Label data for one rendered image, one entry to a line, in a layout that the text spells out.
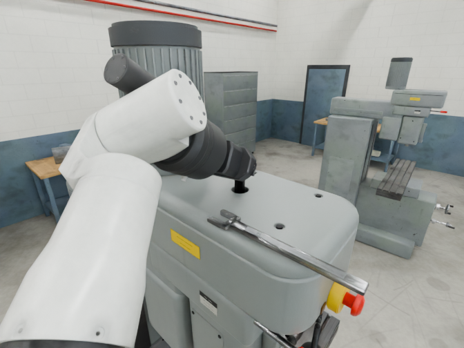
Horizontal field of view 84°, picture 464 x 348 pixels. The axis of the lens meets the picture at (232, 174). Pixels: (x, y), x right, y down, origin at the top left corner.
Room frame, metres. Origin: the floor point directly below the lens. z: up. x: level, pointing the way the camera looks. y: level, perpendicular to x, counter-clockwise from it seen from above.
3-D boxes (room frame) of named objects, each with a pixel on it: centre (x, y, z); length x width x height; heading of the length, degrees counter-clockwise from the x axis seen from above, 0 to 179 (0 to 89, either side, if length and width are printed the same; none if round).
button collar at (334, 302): (0.33, -0.19, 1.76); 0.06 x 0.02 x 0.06; 138
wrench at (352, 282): (0.30, -0.06, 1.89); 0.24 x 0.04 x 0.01; 49
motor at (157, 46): (0.65, 0.17, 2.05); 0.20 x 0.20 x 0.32
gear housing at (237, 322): (0.52, 0.01, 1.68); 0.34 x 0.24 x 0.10; 48
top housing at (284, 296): (0.50, -0.01, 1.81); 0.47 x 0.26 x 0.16; 48
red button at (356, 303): (0.32, -0.21, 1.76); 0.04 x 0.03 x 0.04; 138
